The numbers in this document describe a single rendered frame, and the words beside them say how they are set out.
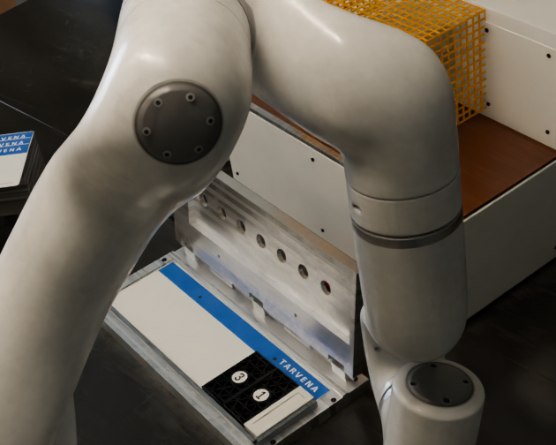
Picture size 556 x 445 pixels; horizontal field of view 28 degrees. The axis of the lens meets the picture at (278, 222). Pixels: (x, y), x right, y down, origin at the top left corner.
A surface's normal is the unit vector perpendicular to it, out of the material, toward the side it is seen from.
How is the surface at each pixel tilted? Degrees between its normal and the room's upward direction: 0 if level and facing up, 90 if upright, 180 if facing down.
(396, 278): 87
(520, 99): 90
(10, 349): 64
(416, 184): 86
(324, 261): 81
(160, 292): 0
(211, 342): 0
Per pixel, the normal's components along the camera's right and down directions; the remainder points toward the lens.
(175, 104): 0.13, 0.25
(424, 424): -0.36, 0.48
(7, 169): -0.14, -0.78
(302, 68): -0.75, 0.22
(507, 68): -0.78, 0.46
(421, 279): 0.08, 0.56
